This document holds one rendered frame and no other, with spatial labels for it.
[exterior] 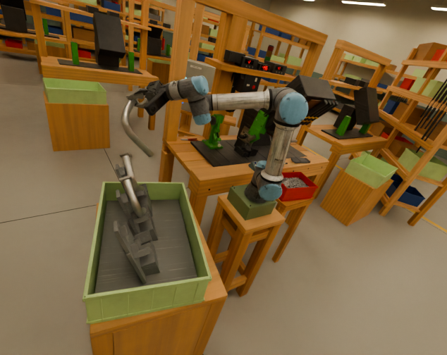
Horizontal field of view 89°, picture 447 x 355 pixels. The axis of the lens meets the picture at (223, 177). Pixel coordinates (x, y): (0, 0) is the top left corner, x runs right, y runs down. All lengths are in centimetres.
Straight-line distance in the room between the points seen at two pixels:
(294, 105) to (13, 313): 201
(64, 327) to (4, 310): 39
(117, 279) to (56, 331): 96
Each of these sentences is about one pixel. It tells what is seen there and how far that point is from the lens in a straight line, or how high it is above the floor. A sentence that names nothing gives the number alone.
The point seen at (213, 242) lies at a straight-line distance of 170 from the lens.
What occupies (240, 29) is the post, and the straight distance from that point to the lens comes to 202.
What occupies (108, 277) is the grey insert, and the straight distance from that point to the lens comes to 105.
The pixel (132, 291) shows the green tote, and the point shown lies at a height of 96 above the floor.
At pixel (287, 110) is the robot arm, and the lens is 100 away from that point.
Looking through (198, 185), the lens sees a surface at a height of 86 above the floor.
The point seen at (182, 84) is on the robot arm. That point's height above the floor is 151.
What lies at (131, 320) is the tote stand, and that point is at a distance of 103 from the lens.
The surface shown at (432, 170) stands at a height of 84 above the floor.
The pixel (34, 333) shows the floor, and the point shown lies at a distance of 198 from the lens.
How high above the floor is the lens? 172
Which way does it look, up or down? 31 degrees down
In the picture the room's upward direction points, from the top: 15 degrees clockwise
